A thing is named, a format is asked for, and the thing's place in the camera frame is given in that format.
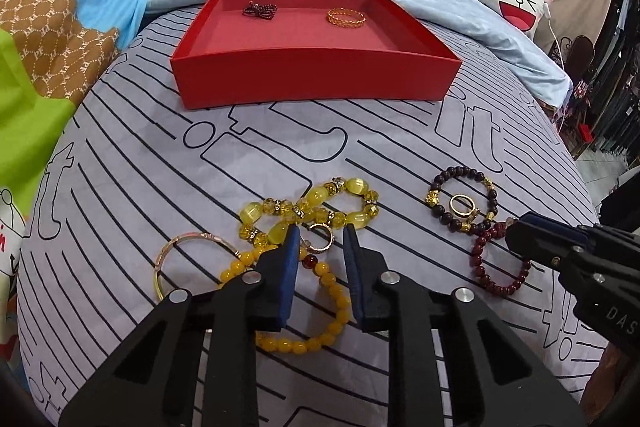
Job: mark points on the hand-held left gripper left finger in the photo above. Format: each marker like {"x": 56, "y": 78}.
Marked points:
{"x": 289, "y": 277}

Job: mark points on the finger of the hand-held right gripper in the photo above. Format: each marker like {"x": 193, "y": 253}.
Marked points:
{"x": 535, "y": 244}
{"x": 550, "y": 223}

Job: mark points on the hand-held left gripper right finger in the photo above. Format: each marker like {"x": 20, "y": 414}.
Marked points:
{"x": 357, "y": 277}

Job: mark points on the rose gold thin bangle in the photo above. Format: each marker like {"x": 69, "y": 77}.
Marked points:
{"x": 200, "y": 234}

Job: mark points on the red tray box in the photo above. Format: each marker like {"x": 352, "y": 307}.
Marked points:
{"x": 310, "y": 77}

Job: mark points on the dark metal chair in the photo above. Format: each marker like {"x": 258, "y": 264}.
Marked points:
{"x": 575, "y": 57}

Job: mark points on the grey striped bedsheet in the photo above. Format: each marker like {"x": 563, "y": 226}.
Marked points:
{"x": 150, "y": 167}

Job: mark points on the dark hanging clothes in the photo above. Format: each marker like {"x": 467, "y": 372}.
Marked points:
{"x": 617, "y": 57}

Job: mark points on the green printed cloth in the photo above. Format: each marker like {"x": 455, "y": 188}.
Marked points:
{"x": 30, "y": 132}

